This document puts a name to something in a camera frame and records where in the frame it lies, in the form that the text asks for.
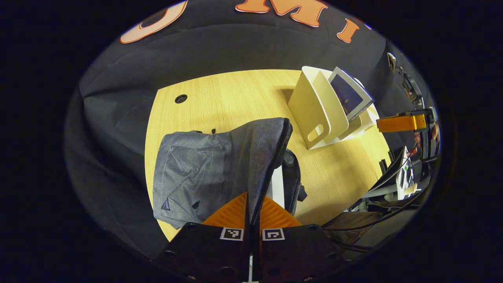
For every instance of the black backdrop cloth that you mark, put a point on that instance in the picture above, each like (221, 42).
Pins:
(235, 47)

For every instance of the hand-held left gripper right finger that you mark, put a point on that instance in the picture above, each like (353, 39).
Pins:
(294, 251)

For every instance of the grey schoolbag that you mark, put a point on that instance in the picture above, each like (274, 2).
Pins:
(204, 169)

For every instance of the white circuit board device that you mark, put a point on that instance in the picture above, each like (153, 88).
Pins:
(404, 173)

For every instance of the white bookshelf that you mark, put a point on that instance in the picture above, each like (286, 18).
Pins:
(310, 110)

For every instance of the grey book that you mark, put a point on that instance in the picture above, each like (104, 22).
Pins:
(278, 188)

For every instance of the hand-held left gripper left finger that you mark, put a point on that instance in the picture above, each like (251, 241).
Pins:
(212, 251)

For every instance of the blue and white book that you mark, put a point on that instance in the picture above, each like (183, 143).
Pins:
(347, 96)

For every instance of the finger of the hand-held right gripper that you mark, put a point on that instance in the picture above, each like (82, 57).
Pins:
(397, 124)

